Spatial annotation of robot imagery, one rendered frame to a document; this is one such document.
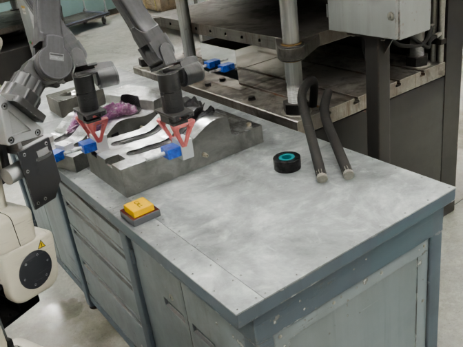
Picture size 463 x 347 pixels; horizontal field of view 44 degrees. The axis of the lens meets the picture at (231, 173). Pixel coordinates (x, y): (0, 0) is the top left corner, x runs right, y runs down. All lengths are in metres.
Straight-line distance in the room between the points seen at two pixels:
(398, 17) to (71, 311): 1.78
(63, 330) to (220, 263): 1.37
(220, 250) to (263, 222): 0.15
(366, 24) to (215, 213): 0.82
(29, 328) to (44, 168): 1.24
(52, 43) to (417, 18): 1.12
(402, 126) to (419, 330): 1.02
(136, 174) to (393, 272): 0.75
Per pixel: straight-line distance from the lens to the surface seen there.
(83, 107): 1.73
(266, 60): 2.53
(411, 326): 1.73
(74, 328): 2.57
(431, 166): 2.77
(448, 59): 2.67
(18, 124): 1.33
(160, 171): 1.69
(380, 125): 2.09
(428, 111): 2.63
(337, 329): 1.46
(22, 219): 1.54
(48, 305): 2.75
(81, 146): 1.77
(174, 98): 1.50
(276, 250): 1.32
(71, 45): 1.73
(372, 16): 1.92
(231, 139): 1.80
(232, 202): 1.54
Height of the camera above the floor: 1.54
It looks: 26 degrees down
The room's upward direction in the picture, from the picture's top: 8 degrees counter-clockwise
